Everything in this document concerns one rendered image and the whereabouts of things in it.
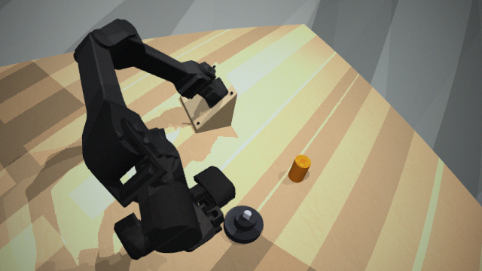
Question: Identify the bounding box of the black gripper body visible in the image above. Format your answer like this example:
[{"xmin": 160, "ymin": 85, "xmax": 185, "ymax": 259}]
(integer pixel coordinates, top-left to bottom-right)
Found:
[{"xmin": 114, "ymin": 166, "xmax": 236, "ymax": 260}]

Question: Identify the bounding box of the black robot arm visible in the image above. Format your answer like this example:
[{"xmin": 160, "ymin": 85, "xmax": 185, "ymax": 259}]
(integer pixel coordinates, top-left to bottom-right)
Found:
[{"xmin": 73, "ymin": 19, "xmax": 229, "ymax": 253}]

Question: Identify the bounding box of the orange knob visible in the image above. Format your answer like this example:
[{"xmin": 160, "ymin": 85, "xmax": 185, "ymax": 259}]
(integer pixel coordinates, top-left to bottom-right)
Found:
[{"xmin": 288, "ymin": 155, "xmax": 311, "ymax": 183}]

